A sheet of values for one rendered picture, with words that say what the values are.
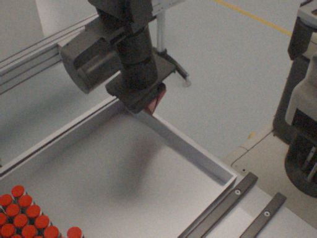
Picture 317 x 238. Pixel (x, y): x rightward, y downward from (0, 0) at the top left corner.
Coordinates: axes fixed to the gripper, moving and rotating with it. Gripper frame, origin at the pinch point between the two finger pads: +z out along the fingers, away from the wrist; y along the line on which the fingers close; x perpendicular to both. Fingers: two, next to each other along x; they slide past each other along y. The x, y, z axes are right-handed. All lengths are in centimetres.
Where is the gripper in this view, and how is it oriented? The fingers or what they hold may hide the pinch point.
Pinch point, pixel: (148, 110)
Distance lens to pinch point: 60.8
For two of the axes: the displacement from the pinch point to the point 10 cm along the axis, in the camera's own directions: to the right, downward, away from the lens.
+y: -6.9, 6.4, -3.5
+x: 7.2, 5.1, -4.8
